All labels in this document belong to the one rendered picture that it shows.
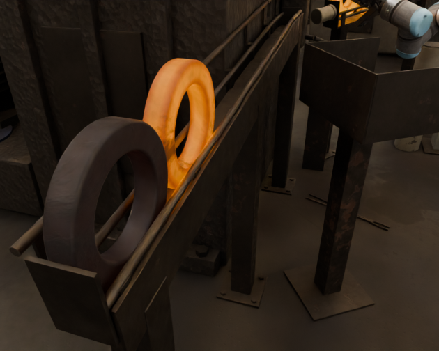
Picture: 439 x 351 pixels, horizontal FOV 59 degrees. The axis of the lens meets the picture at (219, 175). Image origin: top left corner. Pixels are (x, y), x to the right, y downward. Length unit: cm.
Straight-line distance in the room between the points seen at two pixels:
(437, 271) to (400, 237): 18
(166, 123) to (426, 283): 110
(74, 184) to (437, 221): 151
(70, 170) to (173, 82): 20
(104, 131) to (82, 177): 5
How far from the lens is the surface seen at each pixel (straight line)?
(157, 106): 49
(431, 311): 133
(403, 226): 162
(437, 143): 225
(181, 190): 51
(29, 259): 40
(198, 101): 61
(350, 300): 126
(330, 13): 173
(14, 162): 158
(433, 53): 204
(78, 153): 36
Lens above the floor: 92
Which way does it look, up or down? 31 degrees down
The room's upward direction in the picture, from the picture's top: straight up
